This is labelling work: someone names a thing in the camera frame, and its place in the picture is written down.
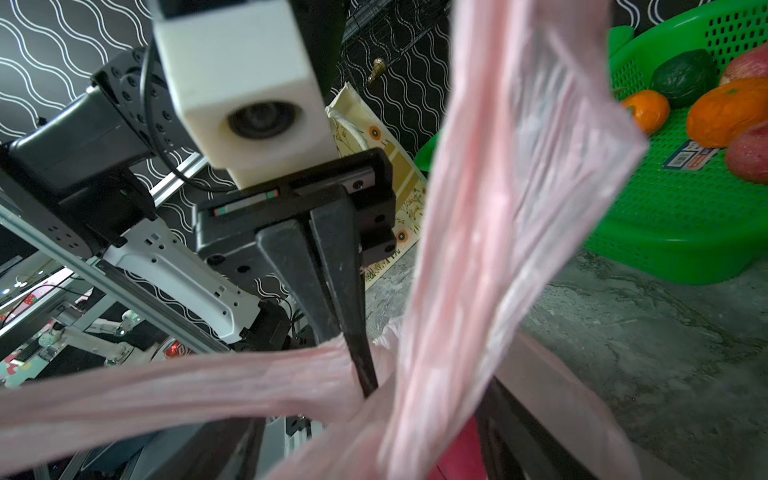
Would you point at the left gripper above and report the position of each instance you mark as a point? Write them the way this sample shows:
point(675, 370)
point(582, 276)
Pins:
point(226, 239)

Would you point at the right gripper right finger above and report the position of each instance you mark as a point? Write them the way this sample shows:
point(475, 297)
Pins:
point(515, 445)

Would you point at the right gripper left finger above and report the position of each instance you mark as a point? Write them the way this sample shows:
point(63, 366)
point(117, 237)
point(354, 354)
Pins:
point(199, 451)

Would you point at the cream canvas tote bag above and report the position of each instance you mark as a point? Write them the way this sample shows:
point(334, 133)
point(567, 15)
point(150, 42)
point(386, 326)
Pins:
point(391, 191)

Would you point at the pink plastic grocery bag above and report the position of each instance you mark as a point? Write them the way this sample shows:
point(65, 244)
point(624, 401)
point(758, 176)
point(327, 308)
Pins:
point(533, 151)

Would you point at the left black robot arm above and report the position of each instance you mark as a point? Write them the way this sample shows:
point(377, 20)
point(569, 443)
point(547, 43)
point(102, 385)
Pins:
point(72, 180)

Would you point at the orange tangerine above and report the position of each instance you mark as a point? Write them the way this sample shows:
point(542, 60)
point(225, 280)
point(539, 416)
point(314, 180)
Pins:
point(723, 113)

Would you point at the dark green avocado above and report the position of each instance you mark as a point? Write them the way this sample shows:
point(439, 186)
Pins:
point(683, 79)

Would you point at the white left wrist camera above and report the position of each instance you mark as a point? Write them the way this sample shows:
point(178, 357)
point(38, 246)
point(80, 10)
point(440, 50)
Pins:
point(248, 80)

